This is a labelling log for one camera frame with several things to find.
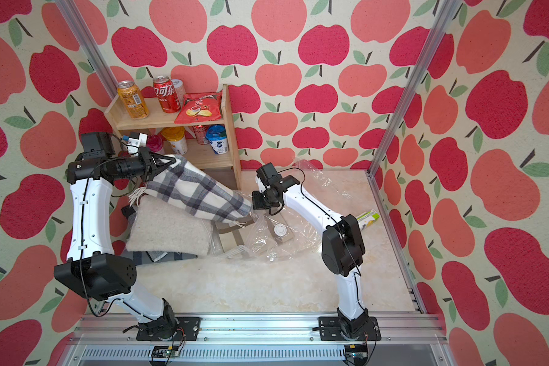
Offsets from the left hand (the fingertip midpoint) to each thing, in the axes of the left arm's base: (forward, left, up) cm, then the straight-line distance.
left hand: (175, 162), depth 70 cm
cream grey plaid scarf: (-2, 0, -6) cm, 6 cm away
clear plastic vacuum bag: (-5, -37, -35) cm, 51 cm away
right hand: (+1, -24, -25) cm, 34 cm away
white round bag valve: (-4, -34, -34) cm, 48 cm away
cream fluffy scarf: (-6, +13, -28) cm, 32 cm away
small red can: (+31, +1, -11) cm, 33 cm away
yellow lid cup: (+25, +9, -8) cm, 27 cm away
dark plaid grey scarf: (-15, +17, -35) cm, 42 cm away
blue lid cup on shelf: (+26, -7, -8) cm, 28 cm away
